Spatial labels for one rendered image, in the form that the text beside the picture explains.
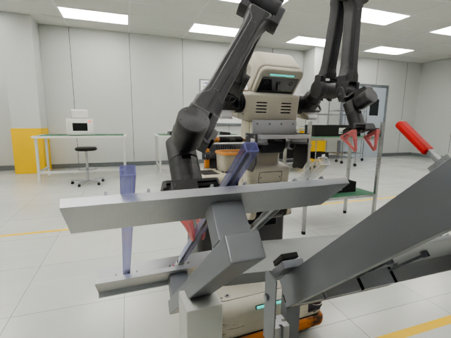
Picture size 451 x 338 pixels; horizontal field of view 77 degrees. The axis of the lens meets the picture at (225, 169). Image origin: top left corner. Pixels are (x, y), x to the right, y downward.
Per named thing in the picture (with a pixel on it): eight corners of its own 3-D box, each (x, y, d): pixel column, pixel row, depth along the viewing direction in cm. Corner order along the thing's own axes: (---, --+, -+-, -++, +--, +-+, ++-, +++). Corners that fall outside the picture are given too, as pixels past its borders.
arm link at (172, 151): (189, 146, 62) (162, 146, 59) (197, 125, 56) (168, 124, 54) (194, 174, 58) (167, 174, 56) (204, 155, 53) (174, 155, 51)
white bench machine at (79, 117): (68, 134, 542) (66, 109, 534) (94, 134, 560) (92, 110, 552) (66, 135, 509) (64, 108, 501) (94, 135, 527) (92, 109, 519)
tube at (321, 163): (213, 267, 74) (212, 263, 75) (218, 266, 75) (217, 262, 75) (321, 165, 33) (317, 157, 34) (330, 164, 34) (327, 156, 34)
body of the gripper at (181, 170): (221, 186, 51) (213, 151, 55) (164, 190, 47) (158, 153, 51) (212, 201, 56) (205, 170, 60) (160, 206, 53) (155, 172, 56)
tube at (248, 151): (173, 271, 68) (172, 266, 69) (179, 270, 69) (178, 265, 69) (246, 151, 27) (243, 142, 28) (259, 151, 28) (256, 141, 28)
